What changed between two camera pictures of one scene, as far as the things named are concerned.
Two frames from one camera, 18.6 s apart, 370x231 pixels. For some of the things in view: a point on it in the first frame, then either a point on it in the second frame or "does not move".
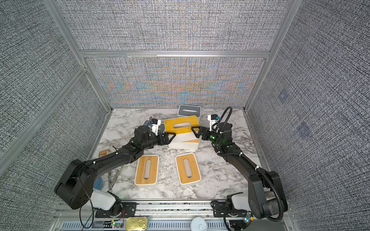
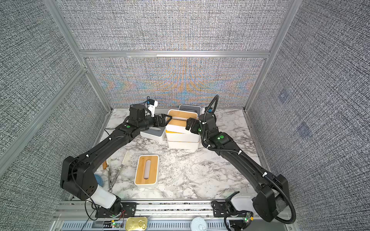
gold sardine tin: [136, 224] does not move
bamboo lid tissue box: [188, 169] → [175, 131]
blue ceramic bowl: [98, 183] does not move
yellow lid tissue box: [181, 126] does not move
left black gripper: [166, 141] → [162, 117]
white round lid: [198, 224] does not move
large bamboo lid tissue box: [193, 144] does not move
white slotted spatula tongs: [111, 184] does not move
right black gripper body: [213, 137] → [197, 129]
